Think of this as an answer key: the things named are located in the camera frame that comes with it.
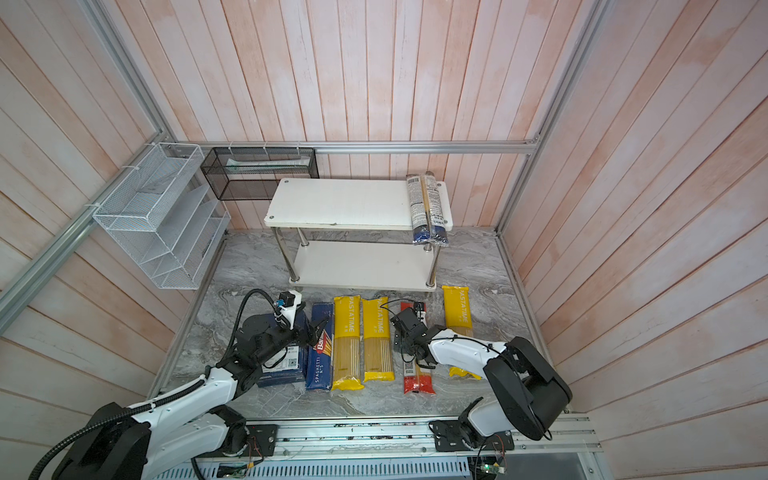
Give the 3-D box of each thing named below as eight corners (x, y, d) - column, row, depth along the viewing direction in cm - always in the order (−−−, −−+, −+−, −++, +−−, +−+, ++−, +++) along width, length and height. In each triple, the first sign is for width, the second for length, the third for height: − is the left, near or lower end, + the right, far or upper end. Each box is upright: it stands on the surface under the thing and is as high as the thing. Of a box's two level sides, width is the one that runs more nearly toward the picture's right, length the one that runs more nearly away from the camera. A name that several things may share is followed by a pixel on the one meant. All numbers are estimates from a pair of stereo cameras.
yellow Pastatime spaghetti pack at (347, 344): (332, 392, 83) (331, 389, 80) (334, 301, 101) (333, 296, 99) (363, 389, 83) (363, 387, 81) (360, 299, 102) (360, 295, 100)
